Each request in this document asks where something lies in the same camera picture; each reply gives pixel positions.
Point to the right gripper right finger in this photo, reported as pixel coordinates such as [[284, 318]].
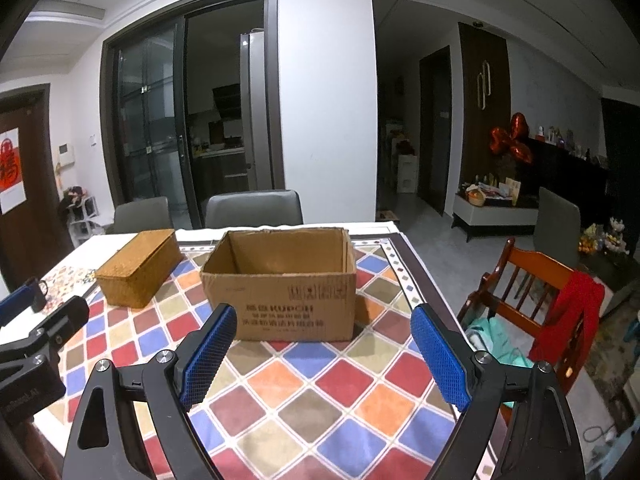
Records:
[[541, 442]]

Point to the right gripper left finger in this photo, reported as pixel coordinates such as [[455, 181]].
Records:
[[106, 442]]

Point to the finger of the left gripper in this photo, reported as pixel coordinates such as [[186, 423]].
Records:
[[18, 301], [52, 333]]

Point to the black mug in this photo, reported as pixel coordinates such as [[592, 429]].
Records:
[[39, 290]]

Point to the white shelf with toys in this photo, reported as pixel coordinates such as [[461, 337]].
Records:
[[78, 211]]

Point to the woven wicker lidded box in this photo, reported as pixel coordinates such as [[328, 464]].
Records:
[[132, 277]]

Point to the grey chair left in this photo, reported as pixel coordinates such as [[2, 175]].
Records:
[[142, 215]]

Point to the grey chair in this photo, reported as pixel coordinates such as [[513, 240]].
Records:
[[254, 209], [557, 230], [142, 215]]

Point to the red cloth on chair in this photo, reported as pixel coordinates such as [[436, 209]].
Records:
[[577, 303]]

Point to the red wooden chair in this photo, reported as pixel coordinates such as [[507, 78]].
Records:
[[517, 292]]

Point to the colourful diamond pattern tablecloth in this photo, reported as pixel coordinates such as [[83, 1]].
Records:
[[366, 408]]

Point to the open cardboard box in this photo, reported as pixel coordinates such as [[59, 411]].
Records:
[[285, 285]]

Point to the grey chair right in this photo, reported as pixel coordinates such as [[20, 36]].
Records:
[[557, 230]]

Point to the grey chair middle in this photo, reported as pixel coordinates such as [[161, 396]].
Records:
[[254, 209]]

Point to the white low tv bench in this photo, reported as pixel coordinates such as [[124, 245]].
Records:
[[488, 212]]

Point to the glass sliding door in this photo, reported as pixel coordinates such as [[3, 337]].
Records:
[[146, 145]]

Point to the red foil balloon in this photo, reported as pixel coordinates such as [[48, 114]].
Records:
[[502, 140]]

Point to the silver refrigerator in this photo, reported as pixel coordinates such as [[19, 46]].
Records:
[[254, 110]]

